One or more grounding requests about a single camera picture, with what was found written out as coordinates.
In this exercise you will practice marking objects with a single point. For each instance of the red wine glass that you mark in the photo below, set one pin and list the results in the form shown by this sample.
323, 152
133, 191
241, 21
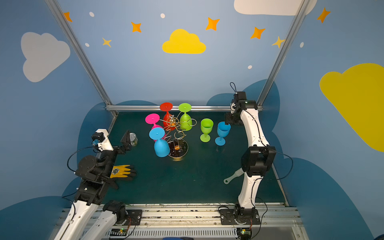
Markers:
167, 119

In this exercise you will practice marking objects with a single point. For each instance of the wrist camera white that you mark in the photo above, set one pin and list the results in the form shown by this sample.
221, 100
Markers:
101, 141
239, 99

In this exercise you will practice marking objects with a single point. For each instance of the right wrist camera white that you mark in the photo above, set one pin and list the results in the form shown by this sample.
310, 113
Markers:
239, 99

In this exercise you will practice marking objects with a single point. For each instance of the green wine glass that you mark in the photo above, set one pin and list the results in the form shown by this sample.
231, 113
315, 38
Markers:
185, 119
206, 128

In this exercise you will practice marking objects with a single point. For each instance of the aluminium mounting rail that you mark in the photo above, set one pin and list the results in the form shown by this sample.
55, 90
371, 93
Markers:
202, 221

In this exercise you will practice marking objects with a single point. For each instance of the yellow black work glove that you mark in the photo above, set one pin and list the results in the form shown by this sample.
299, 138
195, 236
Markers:
119, 173

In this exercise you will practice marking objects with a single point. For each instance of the circuit board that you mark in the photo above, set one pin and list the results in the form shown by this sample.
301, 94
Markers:
118, 234
243, 234

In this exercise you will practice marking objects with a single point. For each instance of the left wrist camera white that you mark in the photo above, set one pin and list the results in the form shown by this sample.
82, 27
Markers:
101, 141

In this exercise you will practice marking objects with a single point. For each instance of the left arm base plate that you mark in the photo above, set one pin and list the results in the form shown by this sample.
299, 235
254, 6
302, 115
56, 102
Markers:
132, 216

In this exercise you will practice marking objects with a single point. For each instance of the aluminium frame post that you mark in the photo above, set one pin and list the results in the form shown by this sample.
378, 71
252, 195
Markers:
64, 24
291, 34

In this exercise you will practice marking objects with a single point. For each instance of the left aluminium frame post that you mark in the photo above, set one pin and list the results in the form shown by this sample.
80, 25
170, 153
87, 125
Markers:
64, 24

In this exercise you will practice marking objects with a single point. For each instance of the silver tin can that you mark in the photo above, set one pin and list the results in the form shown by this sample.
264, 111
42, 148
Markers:
133, 139

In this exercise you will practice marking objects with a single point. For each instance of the back aluminium frame bar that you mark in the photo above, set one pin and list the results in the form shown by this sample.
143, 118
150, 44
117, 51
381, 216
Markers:
131, 108

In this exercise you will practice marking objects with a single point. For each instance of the pink wine glass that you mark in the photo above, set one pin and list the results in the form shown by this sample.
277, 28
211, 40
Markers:
153, 120

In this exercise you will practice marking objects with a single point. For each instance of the gold wire wine glass rack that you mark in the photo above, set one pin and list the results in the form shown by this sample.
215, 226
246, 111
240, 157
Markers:
176, 140

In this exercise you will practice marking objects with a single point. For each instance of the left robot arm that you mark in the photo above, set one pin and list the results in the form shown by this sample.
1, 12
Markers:
98, 174

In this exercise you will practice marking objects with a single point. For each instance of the right circuit board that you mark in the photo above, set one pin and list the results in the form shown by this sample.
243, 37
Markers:
243, 234

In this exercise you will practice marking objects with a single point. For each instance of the right aluminium frame post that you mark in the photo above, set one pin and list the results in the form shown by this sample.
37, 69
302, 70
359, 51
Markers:
291, 34

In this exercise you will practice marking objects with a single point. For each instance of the blue wine glass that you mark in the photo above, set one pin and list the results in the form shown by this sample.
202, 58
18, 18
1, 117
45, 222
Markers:
222, 130
161, 146

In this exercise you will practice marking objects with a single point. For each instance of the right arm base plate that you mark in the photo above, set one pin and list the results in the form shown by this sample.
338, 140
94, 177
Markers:
239, 217

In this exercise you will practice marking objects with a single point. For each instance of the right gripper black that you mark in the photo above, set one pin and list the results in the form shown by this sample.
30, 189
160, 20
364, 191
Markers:
233, 118

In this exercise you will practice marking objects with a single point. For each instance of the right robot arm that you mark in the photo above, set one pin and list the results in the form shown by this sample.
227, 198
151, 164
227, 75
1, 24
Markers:
255, 162

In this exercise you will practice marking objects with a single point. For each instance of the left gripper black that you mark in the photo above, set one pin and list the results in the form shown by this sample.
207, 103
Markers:
123, 140

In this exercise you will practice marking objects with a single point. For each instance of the left circuit board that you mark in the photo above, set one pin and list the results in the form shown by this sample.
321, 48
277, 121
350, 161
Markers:
118, 234

